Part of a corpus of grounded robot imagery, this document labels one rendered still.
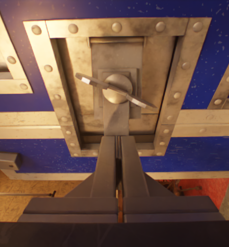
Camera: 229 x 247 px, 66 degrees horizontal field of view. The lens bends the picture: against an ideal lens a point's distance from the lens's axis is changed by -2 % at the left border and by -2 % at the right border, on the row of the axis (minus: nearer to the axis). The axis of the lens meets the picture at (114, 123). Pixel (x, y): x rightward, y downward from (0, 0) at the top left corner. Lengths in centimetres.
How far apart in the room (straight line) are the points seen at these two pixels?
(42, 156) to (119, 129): 14
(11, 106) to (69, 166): 13
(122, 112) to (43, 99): 8
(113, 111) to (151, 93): 6
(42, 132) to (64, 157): 6
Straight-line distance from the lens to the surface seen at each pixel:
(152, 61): 17
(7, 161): 28
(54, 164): 29
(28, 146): 26
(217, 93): 19
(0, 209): 355
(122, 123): 16
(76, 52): 17
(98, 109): 16
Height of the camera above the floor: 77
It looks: 1 degrees up
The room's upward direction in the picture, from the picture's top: 91 degrees counter-clockwise
